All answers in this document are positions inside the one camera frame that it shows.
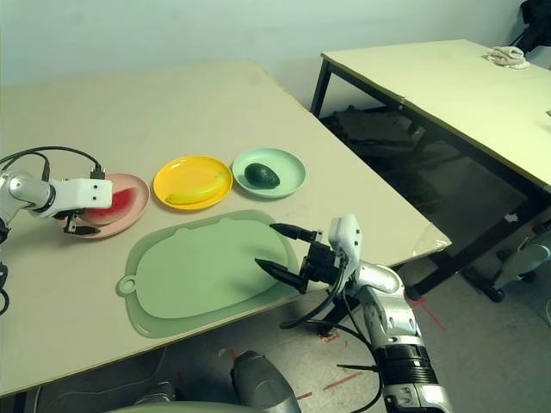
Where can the grey robot right leg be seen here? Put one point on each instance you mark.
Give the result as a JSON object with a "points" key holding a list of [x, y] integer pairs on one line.
{"points": [[262, 383]]}

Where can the grey robot torso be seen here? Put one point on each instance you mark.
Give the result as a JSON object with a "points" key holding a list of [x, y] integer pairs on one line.
{"points": [[172, 408]]}

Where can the yellow plate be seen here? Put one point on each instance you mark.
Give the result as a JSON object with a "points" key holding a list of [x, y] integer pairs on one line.
{"points": [[185, 176]]}

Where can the black object behind side table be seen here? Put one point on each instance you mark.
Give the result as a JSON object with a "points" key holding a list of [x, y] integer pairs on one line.
{"points": [[536, 26]]}

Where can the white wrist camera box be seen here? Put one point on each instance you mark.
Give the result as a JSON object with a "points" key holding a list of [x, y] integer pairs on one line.
{"points": [[346, 236], [82, 193]]}

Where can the red watermelon slice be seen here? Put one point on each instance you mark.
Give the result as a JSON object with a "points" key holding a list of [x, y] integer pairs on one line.
{"points": [[120, 200]]}

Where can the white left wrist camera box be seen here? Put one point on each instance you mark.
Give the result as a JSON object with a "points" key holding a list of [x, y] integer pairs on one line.
{"points": [[82, 193]]}

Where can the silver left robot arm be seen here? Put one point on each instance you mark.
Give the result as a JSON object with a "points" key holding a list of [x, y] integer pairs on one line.
{"points": [[21, 191]]}

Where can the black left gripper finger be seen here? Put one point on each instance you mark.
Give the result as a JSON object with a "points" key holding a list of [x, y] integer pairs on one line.
{"points": [[88, 230]]}

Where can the green silicone cutting mat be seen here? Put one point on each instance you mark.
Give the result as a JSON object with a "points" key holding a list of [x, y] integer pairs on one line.
{"points": [[206, 266]]}

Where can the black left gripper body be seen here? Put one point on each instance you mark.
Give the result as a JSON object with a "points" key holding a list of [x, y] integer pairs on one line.
{"points": [[73, 220]]}

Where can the mint green plate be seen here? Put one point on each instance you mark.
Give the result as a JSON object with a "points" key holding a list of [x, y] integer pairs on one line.
{"points": [[288, 172]]}

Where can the dark green avocado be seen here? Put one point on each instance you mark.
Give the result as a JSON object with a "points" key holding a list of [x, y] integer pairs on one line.
{"points": [[260, 175]]}

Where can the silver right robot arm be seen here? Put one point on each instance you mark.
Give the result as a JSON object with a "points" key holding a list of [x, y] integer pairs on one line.
{"points": [[391, 310]]}

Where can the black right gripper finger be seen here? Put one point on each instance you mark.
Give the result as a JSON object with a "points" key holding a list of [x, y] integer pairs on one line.
{"points": [[282, 275], [297, 232]]}

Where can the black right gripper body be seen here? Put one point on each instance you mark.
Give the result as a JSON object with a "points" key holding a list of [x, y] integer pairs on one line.
{"points": [[323, 262]]}

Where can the crumpled beige cloth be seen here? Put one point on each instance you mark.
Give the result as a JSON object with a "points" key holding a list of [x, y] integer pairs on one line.
{"points": [[508, 58]]}

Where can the grey robot left leg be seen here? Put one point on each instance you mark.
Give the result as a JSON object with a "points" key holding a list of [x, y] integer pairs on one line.
{"points": [[157, 392]]}

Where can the clear plastic corner film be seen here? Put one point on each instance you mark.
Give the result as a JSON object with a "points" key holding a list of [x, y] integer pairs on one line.
{"points": [[430, 241]]}

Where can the pink plate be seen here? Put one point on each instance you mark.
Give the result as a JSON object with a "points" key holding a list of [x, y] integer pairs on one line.
{"points": [[133, 206]]}

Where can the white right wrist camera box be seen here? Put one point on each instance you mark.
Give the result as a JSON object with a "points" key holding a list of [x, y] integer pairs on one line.
{"points": [[346, 236]]}

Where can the beige side table black frame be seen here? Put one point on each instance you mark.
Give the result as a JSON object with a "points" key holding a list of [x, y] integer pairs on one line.
{"points": [[430, 77]]}

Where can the yellow toy banana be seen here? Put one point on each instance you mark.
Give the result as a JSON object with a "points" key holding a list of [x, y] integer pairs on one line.
{"points": [[198, 194]]}

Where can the grey wheeled stand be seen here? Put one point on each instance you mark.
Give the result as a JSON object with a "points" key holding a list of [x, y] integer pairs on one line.
{"points": [[525, 258]]}

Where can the grey robot leg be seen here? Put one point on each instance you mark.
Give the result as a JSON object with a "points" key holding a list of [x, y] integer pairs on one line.
{"points": [[262, 383], [157, 392]]}

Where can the black zip tie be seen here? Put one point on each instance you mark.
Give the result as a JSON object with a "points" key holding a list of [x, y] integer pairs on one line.
{"points": [[357, 367]]}

